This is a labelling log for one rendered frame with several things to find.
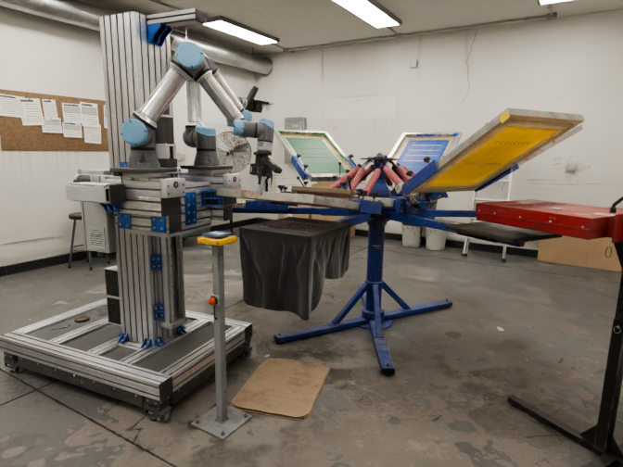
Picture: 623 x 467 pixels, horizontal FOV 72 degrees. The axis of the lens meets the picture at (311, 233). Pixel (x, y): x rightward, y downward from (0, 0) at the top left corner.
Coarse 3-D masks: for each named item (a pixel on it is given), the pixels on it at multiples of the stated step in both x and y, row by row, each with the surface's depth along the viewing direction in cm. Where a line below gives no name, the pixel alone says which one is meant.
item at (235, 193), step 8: (216, 192) 221; (224, 192) 218; (232, 192) 216; (240, 192) 213; (248, 192) 210; (256, 192) 208; (264, 192) 205; (272, 192) 203; (280, 200) 201; (288, 200) 198; (296, 200) 196; (304, 200) 194; (312, 200) 192; (320, 200) 197; (328, 200) 204; (336, 200) 210; (344, 200) 218; (352, 208) 231
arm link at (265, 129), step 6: (264, 120) 204; (270, 120) 204; (258, 126) 203; (264, 126) 204; (270, 126) 204; (258, 132) 203; (264, 132) 204; (270, 132) 205; (258, 138) 206; (264, 138) 204; (270, 138) 205
